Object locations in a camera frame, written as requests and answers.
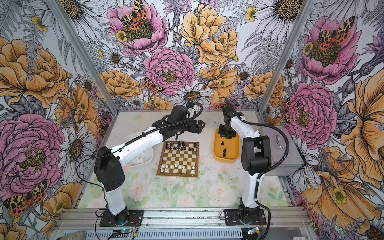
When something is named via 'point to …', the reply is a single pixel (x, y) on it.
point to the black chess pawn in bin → (224, 150)
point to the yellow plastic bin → (232, 146)
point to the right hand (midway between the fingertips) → (223, 139)
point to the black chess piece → (222, 143)
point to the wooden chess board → (179, 159)
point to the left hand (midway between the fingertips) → (196, 126)
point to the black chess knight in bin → (224, 155)
